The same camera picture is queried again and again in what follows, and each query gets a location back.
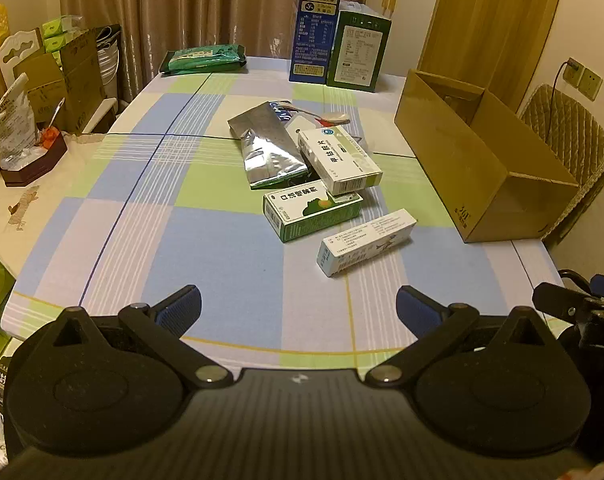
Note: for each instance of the tall blue milk carton box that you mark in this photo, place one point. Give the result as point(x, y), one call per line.
point(312, 35)

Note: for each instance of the white square box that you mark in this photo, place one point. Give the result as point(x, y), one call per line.
point(302, 124)

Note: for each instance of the dark green milk carton box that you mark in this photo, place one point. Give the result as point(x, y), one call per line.
point(357, 50)

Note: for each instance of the white plastic bag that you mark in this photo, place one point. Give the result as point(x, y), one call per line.
point(354, 6)

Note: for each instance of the stacked white buckets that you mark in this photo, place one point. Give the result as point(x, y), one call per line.
point(107, 65)

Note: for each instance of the orange snack pieces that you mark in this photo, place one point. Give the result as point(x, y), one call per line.
point(49, 137)

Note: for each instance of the white cardboard hanger flap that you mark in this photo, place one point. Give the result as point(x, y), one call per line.
point(17, 45)

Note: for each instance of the crumpled white foil bag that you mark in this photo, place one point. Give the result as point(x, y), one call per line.
point(9, 125)

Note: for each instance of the green tissue packs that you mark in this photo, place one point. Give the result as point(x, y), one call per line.
point(57, 27)

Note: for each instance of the large cardboard box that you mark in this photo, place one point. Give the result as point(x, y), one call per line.
point(446, 150)

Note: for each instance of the green wet wipes pack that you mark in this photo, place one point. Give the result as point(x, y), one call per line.
point(202, 57)

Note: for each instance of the small brown cardboard box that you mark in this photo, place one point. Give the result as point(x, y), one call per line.
point(42, 85)

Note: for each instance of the wall socket plate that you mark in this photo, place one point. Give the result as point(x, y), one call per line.
point(574, 72)
point(591, 82)

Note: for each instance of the long white medicine box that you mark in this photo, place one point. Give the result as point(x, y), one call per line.
point(364, 242)

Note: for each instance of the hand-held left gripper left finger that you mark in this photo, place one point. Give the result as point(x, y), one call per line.
point(181, 307)

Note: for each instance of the beige curtain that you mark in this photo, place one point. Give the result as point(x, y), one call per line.
point(182, 5)

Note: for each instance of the cream plastic spoon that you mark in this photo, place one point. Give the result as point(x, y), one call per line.
point(337, 119)

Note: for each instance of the dark wooden box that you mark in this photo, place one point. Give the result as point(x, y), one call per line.
point(32, 167)

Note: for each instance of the quilted chair back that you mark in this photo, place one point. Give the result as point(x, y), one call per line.
point(566, 130)

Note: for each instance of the cream tablecloth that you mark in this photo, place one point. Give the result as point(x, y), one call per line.
point(2, 210)

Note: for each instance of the white medicine box green stripe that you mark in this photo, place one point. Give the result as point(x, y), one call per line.
point(339, 160)

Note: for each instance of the silver foil pouch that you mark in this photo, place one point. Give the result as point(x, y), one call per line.
point(267, 155)

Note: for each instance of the big brown cardboard box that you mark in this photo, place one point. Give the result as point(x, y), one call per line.
point(82, 80)

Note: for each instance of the metal spoon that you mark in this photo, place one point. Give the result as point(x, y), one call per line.
point(57, 112)

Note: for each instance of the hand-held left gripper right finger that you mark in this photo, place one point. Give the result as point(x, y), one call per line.
point(417, 312)

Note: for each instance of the green and white medicine box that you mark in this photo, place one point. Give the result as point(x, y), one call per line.
point(307, 212)

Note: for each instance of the checked cloth desktop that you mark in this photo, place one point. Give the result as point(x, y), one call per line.
point(207, 240)

